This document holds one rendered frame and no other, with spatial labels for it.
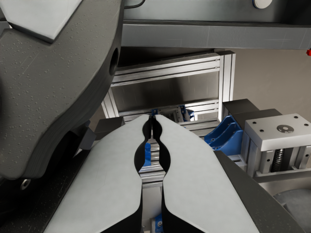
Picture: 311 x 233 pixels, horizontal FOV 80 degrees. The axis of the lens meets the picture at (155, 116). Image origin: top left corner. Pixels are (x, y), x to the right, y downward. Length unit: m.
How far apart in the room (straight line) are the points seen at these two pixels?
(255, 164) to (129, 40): 0.43
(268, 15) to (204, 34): 0.22
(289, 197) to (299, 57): 1.29
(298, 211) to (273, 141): 0.16
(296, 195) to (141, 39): 0.48
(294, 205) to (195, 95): 0.87
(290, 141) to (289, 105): 1.34
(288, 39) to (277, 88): 1.28
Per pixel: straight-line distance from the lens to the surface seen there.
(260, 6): 0.54
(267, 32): 0.43
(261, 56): 1.56
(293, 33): 0.46
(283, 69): 1.68
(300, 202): 0.56
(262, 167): 0.56
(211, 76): 1.23
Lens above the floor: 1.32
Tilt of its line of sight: 60 degrees down
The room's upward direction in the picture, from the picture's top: 177 degrees clockwise
